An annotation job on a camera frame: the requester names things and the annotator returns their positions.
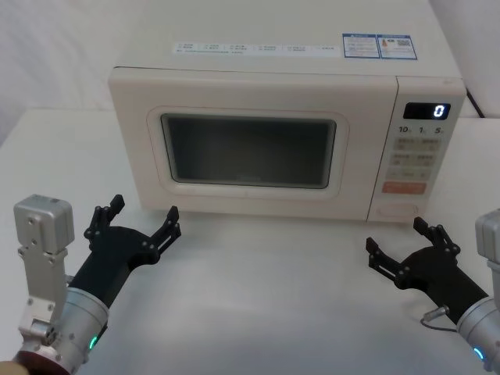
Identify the thin cable with silver plug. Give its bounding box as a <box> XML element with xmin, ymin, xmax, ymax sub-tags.
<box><xmin>420</xmin><ymin>306</ymin><xmax>460</xmax><ymax>334</ymax></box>

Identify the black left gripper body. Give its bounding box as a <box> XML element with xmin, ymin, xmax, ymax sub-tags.
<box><xmin>69</xmin><ymin>225</ymin><xmax>161</xmax><ymax>310</ymax></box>

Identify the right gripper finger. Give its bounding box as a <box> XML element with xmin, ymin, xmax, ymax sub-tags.
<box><xmin>365</xmin><ymin>236</ymin><xmax>411</xmax><ymax>290</ymax></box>
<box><xmin>412</xmin><ymin>216</ymin><xmax>461</xmax><ymax>259</ymax></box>

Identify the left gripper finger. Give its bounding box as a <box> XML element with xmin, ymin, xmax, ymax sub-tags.
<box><xmin>142</xmin><ymin>205</ymin><xmax>183</xmax><ymax>263</ymax></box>
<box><xmin>84</xmin><ymin>194</ymin><xmax>126</xmax><ymax>241</ymax></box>

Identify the cream microwave oven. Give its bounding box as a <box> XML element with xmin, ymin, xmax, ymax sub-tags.
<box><xmin>108</xmin><ymin>0</ymin><xmax>468</xmax><ymax>225</ymax></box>

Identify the black power cord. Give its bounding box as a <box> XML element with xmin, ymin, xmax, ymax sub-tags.
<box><xmin>465</xmin><ymin>91</ymin><xmax>486</xmax><ymax>119</ymax></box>

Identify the white table cloth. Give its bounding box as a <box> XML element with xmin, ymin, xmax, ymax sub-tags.
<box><xmin>0</xmin><ymin>110</ymin><xmax>500</xmax><ymax>375</ymax></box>

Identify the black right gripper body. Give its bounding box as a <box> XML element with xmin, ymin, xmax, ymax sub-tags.
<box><xmin>395</xmin><ymin>245</ymin><xmax>491</xmax><ymax>326</ymax></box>

